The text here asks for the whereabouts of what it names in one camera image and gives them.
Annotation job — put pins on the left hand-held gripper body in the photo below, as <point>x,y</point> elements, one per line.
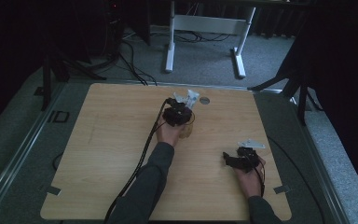
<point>177,113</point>

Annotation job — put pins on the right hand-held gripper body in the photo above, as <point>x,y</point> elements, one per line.
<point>247,157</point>

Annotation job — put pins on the clear glass mug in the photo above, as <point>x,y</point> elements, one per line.
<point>187,132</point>

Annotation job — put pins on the white and purple toothpaste tube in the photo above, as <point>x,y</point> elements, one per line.
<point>193,97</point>

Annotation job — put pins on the person's left hand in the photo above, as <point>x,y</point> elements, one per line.
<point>168,133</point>

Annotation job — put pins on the person's right hand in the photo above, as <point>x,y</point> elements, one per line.
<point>250,183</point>

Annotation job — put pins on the grey round table grommet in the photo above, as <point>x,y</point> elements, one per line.
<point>205,100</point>

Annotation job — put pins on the grey tape piece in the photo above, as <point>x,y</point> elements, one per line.
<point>281,188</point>
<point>53,190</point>

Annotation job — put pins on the black metal stand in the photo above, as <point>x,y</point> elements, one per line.
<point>54,71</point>
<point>295,82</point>

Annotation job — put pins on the dark computer tower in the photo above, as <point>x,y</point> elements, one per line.
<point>114,28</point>

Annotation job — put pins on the metal floor rail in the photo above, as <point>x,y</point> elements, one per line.
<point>320,174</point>
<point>21,149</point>

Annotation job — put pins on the white desk frame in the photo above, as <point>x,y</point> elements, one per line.
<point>209,24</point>

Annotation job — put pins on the black rectangular floor bracket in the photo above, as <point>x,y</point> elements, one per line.
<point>59,116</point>

